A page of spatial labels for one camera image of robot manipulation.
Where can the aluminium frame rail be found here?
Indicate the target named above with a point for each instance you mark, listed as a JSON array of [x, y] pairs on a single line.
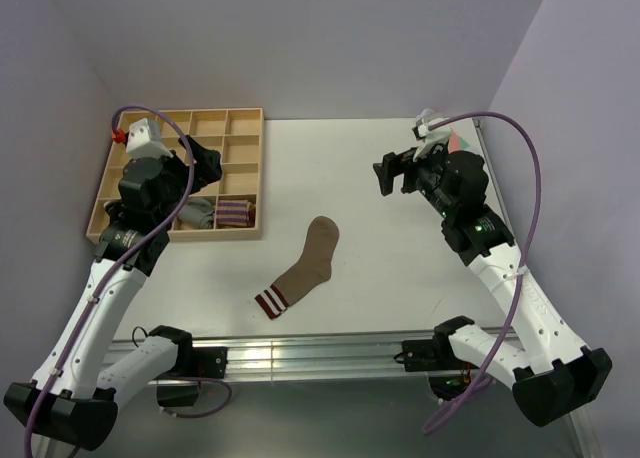
[[312, 357]]

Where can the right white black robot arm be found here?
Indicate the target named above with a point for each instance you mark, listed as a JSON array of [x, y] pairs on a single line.
[[554, 371]]

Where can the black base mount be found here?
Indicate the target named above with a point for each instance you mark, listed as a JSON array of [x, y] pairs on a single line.
[[205, 360], [448, 377]]

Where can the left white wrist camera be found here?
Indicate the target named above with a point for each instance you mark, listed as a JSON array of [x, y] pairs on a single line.
[[142, 140]]

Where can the grey rolled sock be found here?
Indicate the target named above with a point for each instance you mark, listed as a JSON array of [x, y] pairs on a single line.
[[197, 214]]

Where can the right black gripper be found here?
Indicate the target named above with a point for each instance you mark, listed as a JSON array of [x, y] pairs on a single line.
[[395, 162]]

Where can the brown sock with striped cuff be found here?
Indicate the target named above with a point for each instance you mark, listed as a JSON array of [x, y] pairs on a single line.
[[313, 268]]

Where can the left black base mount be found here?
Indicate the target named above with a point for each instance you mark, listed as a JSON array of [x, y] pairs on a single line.
[[205, 360]]

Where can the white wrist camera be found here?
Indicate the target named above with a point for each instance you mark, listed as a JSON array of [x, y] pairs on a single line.
[[426, 134], [142, 140]]

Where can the pink patterned sock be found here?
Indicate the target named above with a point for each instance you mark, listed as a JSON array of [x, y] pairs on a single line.
[[457, 143]]

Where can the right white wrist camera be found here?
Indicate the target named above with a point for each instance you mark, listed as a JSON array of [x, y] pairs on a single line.
[[426, 134]]

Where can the wooden compartment tray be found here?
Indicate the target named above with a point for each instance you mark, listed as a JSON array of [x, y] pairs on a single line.
[[236, 133]]

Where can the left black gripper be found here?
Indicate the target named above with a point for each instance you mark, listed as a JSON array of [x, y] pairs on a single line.
[[206, 168]]

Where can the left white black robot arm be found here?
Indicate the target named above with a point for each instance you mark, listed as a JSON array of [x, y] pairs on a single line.
[[72, 398]]

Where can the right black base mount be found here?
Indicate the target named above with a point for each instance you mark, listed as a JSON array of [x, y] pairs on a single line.
[[448, 377]]

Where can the black white rolled sock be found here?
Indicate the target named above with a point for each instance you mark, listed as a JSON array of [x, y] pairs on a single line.
[[112, 209]]

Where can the purple striped rolled sock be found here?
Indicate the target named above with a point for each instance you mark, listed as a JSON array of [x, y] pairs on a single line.
[[234, 213]]

